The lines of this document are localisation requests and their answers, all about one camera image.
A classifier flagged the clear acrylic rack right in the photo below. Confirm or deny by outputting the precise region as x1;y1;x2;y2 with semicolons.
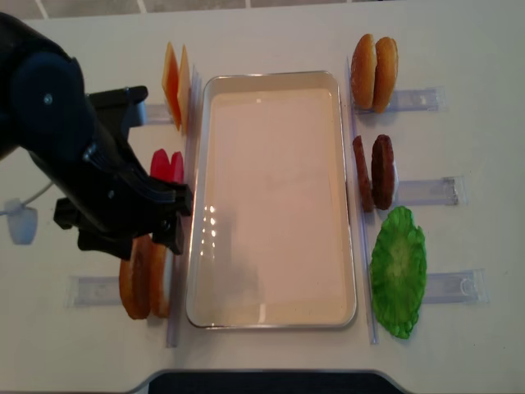
345;55;491;345

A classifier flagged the white metal tray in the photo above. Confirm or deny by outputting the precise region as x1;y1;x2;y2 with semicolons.
185;71;357;329

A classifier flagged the bun slice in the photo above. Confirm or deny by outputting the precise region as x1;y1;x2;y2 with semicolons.
372;37;399;113
119;235;153;320
350;34;377;109
149;244;173;318

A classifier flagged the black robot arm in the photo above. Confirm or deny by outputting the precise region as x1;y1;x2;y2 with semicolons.
1;14;193;259

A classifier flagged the clear acrylic rack left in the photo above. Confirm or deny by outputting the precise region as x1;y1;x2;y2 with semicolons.
68;69;203;347

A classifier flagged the orange cheese slice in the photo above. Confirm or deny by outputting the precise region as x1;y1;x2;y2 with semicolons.
162;42;181;130

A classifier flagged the pale yellow cheese slice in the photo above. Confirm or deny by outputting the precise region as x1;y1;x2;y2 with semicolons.
177;46;190;135

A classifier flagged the brown meat patty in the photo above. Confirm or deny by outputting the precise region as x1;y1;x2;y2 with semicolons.
353;135;374;213
372;135;395;210

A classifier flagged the white cable with tag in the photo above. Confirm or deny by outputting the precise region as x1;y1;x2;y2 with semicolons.
0;182;54;246

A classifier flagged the brown meat patty front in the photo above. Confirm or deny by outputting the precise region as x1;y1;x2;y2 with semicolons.
353;135;374;213

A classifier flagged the dark chair back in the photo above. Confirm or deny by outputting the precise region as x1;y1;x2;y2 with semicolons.
148;372;400;393

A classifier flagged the red tomato slice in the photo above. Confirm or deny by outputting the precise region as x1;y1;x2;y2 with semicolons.
150;149;171;182
170;152;185;184

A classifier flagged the green lettuce leaf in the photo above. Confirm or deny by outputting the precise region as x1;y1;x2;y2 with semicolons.
369;206;427;340

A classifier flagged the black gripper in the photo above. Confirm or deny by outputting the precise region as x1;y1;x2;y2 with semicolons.
52;163;193;259

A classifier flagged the brown meat patty rear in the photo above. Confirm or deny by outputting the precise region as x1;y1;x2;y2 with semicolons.
372;135;395;210

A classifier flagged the clear acrylic rack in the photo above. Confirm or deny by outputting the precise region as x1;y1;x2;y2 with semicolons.
68;69;203;347
345;55;491;345

